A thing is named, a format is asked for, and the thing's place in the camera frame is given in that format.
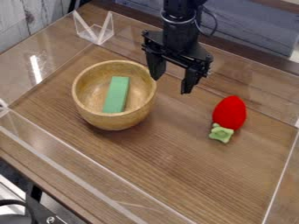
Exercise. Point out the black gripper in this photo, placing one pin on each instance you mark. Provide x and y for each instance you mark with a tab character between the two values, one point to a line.
174	44

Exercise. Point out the red plush strawberry toy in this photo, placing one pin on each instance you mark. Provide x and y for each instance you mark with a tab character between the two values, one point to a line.
229	118

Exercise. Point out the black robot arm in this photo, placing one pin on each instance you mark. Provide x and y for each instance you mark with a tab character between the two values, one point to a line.
182	8

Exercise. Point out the green rectangular block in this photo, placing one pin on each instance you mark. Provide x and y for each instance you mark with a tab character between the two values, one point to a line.
115	100

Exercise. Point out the wooden bowl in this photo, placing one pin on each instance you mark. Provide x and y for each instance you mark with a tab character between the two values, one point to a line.
90	89

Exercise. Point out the clear acrylic table guard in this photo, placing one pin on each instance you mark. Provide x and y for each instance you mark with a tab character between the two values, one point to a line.
160	173

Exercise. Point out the clear acrylic corner bracket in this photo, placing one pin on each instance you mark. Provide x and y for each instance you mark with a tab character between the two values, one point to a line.
98	34

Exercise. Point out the black metal table bracket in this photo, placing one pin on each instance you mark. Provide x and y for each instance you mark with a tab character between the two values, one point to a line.
49	210

